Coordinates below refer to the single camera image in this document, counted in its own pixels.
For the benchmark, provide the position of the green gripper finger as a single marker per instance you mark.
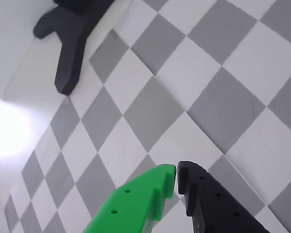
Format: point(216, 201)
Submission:
point(135, 206)

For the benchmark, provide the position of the grey white checkerboard mat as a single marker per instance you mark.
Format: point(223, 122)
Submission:
point(208, 109)

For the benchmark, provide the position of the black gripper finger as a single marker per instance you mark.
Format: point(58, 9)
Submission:
point(208, 206)

